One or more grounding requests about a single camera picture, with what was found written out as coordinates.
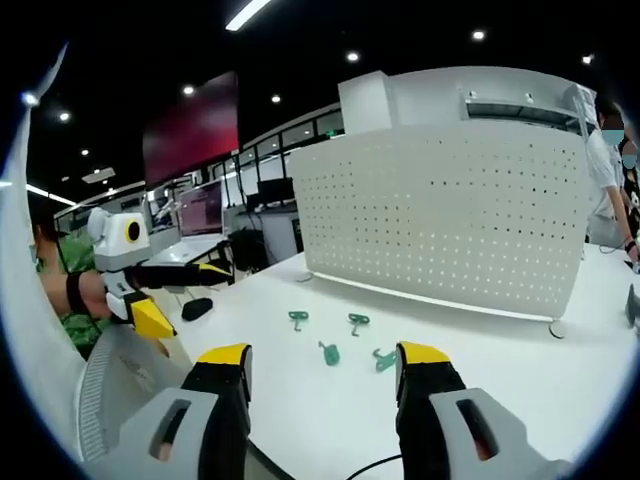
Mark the black desktop monitor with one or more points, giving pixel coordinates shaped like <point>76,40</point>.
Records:
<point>274,191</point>

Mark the white curved panel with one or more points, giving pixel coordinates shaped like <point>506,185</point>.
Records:
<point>30,260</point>

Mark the green hook assembly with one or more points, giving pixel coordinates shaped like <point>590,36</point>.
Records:
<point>298,317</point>
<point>358,320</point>
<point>330,355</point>
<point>386,362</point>

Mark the grey vented monitor back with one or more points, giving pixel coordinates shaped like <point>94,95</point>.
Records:
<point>125,370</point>

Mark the large dark red wall screen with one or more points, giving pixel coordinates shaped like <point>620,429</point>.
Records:
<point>192,127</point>

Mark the grey device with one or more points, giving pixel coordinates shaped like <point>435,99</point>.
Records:
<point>634,305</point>

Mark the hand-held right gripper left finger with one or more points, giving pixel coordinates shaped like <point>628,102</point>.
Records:
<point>200,425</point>

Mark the person's left hand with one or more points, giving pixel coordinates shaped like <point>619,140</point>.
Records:
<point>94,297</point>

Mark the black computer mouse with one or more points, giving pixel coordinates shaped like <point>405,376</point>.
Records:
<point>196,309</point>

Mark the person's green patterned clothing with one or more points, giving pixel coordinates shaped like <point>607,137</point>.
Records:
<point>80,250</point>

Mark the white perforated mounting plate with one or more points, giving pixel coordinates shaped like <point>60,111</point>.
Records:
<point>440,215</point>

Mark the group of round ceiling spotlights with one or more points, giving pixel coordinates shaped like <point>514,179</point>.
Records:
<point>352,56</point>

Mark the black office chair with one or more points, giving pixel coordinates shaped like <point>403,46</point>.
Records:
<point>249,250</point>

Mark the white laptop with pink screen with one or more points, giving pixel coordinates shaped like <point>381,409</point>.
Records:
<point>201,210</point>

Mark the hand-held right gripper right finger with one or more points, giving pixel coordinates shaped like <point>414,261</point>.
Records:
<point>440,425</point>

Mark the long ceiling light strip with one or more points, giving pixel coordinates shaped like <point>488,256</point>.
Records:
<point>248,14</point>

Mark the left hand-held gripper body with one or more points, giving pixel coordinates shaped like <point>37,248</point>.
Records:
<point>116,240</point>

